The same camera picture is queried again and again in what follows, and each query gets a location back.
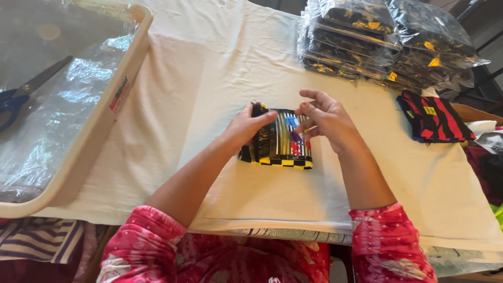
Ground person's right hand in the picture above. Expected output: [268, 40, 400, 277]
[295, 89, 364, 155]

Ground person's left hand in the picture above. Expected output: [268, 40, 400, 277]
[221, 103, 278, 156]

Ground cream cloth table cover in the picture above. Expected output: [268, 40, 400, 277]
[33, 0, 503, 264]

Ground stack of packed black garments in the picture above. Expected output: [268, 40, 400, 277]
[297, 0, 491, 93]

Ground folded red black striped garment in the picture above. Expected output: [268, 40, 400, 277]
[396, 90, 477, 144]

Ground person's pink patterned clothing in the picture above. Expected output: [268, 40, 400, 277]
[96, 202, 438, 283]

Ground cardboard box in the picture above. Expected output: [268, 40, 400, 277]
[452, 103, 503, 126]

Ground beige plastic tray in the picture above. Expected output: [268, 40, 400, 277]
[0, 3, 154, 219]

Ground heap of mixed fabrics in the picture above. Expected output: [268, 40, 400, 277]
[464, 120, 503, 230]

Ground pile of clear plastic bags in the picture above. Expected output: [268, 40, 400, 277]
[0, 0, 139, 203]

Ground purple white striped fabric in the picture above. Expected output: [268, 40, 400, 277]
[0, 217, 85, 265]

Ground blue handled scissors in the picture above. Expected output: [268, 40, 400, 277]
[0, 55, 74, 133]

